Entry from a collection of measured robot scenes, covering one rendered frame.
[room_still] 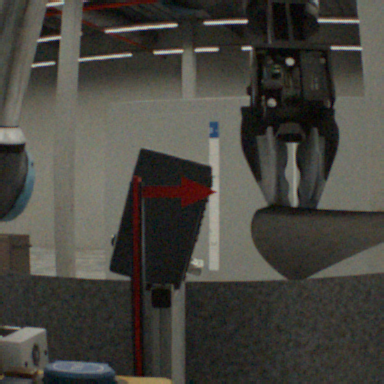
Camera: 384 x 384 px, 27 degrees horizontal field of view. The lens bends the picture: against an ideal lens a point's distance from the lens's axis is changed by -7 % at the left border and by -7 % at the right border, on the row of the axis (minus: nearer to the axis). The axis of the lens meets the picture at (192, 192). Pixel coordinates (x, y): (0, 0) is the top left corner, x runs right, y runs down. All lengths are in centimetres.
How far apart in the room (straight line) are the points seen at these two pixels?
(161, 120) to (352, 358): 477
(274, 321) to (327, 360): 24
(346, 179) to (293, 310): 427
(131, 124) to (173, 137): 40
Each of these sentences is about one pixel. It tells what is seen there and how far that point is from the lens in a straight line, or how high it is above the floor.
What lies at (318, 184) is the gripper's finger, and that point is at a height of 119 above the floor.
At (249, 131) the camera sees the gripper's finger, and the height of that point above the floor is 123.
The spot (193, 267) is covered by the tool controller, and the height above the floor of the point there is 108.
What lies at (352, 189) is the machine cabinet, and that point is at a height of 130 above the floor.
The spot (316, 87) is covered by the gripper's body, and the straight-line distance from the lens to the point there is 71.
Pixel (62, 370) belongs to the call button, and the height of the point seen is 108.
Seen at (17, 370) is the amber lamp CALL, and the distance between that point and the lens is 45.
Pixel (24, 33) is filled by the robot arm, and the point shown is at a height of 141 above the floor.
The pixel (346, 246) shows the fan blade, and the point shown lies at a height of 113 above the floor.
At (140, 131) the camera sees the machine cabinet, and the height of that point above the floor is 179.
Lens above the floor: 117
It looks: 1 degrees up
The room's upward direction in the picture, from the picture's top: straight up
